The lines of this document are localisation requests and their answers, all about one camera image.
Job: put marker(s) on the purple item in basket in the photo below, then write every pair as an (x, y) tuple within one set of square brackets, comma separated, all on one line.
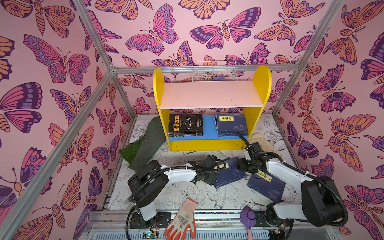
[(220, 78)]

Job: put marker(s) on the clear wire basket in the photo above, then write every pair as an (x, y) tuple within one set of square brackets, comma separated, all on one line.
[(205, 71)]

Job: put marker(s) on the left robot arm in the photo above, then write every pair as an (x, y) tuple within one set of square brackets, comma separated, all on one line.
[(148, 182)]

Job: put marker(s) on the green circuit board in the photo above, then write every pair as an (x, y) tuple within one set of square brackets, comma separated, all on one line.
[(150, 235)]

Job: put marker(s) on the black antler cover book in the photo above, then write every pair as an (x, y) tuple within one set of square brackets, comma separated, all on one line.
[(186, 125)]

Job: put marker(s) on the red white work glove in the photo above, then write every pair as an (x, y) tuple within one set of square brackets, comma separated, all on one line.
[(183, 221)]

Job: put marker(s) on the green artificial grass mat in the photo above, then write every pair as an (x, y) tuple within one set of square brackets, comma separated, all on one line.
[(140, 152)]

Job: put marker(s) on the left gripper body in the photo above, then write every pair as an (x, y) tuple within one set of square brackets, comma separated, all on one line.
[(209, 178)]

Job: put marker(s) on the blue thread-bound book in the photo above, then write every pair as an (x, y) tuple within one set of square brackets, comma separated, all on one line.
[(232, 135)]

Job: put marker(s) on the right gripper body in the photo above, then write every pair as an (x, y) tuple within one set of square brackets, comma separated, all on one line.
[(250, 152)]

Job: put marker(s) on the black wolf cover book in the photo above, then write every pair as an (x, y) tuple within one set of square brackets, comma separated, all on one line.
[(185, 136)]

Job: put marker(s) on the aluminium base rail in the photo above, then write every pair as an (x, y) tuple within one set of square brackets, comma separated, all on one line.
[(210, 225)]

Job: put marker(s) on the yellow pink blue bookshelf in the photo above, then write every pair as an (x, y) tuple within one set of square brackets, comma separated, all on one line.
[(250, 96)]

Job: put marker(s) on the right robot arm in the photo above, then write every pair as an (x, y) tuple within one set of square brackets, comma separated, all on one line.
[(320, 204)]

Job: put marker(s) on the beige work glove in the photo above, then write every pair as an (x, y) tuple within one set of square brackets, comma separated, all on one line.
[(264, 144)]

